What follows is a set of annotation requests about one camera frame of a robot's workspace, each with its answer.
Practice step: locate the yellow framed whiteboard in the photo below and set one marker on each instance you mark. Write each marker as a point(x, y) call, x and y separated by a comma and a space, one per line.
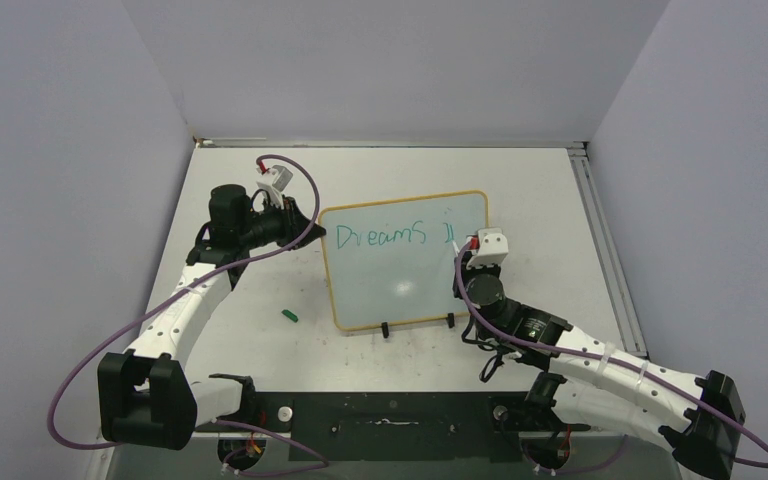
point(393, 261)

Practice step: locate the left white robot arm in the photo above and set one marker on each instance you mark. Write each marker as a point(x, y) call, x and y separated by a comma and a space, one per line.
point(145, 397)

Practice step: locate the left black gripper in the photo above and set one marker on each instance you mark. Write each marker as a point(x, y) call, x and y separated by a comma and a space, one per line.
point(294, 225)

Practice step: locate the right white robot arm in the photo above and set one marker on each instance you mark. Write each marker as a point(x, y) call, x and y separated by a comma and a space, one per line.
point(699, 420)

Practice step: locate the green marker cap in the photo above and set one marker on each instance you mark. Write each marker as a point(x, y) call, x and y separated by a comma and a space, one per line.
point(290, 315)

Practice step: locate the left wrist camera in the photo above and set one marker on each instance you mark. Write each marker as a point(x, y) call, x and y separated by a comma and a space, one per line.
point(273, 181)

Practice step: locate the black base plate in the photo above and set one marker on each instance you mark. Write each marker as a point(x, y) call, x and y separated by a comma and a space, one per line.
point(407, 426)

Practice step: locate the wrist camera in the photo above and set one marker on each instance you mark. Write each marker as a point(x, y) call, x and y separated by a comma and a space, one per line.
point(488, 248)
point(273, 181)

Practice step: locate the aluminium frame rail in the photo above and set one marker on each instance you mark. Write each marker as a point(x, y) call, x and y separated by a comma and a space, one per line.
point(609, 252)

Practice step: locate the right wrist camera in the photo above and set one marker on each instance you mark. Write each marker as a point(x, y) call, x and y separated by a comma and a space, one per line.
point(488, 248)

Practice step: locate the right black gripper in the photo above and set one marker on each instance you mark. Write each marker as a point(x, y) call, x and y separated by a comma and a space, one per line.
point(466, 271)

